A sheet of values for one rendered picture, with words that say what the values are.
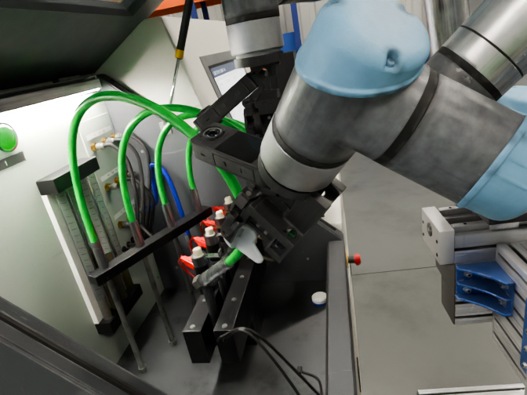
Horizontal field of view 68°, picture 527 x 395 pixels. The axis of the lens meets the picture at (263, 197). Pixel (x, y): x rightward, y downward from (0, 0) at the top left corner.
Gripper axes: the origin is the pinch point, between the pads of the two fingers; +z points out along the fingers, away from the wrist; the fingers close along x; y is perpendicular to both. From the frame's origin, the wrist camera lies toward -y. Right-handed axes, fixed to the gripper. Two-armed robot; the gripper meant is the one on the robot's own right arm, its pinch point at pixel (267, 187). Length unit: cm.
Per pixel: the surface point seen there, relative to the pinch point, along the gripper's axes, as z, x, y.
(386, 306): 124, 125, 28
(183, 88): -14.6, 36.7, -24.1
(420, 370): 124, 80, 37
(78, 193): -2.5, 0.8, -34.3
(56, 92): -19.5, 12.7, -40.6
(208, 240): 13.2, 8.4, -15.6
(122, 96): -18.0, -7.0, -16.1
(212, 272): 8.6, -10.4, -8.4
